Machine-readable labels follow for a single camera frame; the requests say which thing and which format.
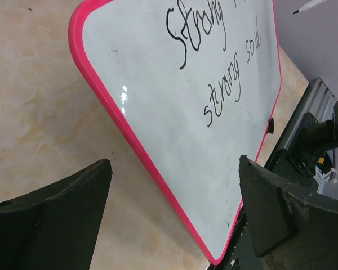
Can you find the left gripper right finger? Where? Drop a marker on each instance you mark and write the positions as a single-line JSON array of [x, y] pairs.
[[291, 227]]

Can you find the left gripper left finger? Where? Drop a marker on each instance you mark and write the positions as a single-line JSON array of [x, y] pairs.
[[56, 226]]

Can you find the whiteboard with pink frame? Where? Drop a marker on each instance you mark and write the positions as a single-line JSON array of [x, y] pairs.
[[192, 86]]

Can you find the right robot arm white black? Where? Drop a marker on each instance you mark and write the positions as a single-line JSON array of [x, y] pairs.
[[321, 137]]

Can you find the black whiteboard clip right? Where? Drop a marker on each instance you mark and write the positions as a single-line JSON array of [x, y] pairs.
[[271, 125]]

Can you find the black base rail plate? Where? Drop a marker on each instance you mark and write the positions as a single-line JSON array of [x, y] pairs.
[[285, 162]]

